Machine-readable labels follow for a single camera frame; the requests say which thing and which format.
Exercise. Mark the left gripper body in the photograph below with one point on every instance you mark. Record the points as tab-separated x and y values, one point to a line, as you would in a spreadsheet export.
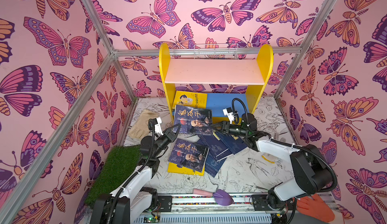
159	144

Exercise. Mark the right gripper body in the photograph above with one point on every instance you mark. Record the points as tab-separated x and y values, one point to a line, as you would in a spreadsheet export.
223	127

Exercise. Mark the dark purple portrait book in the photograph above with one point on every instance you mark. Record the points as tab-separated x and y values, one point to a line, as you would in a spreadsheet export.
194	121

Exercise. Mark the yellow cartoon boy book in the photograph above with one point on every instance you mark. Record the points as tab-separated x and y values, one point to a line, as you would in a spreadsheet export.
191	99

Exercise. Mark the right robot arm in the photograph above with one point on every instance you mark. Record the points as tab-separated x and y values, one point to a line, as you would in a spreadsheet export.
312	173

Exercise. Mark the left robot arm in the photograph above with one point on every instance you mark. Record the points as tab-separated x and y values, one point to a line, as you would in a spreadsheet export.
127	202

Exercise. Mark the navy blue book right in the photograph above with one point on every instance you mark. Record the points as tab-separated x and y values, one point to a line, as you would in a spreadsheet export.
235	144

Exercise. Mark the navy blue book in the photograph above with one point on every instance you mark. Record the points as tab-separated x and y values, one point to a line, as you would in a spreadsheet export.
235	144
218	149
212	167

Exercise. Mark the yellow pink blue bookshelf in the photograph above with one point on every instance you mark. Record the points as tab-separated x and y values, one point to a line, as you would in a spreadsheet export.
254	74

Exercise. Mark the navy blue book middle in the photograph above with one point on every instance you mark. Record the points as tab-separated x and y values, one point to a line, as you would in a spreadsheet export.
218	149

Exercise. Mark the yellow cartoon book bottom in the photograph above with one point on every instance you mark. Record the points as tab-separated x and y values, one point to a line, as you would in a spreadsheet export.
176	169

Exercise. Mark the green artificial grass mat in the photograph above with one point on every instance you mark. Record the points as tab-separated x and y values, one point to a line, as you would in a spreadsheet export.
119	165

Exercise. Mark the navy blue book lower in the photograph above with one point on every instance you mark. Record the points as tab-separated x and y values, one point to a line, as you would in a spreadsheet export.
212	167

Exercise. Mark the green circuit board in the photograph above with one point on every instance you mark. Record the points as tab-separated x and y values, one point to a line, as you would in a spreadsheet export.
151	219

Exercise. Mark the purple pink trowel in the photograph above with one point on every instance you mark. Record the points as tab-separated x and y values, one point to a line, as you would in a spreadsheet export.
220	196

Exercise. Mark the orange rubber glove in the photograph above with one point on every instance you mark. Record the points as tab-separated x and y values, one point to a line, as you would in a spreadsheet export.
316	208

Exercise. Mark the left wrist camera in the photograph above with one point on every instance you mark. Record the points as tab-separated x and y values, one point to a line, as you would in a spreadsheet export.
157	126

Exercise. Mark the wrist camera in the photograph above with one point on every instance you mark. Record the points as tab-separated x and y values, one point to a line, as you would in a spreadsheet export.
231	114
157	126

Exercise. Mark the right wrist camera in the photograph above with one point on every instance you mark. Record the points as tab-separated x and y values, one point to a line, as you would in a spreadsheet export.
231	114

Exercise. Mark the aluminium mounting rail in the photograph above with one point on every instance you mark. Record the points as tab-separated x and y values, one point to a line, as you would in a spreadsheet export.
243	202

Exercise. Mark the white wire basket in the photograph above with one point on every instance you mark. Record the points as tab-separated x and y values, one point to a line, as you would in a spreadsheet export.
215	51

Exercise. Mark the white slotted cable duct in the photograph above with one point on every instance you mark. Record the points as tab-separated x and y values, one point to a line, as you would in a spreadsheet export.
211	219

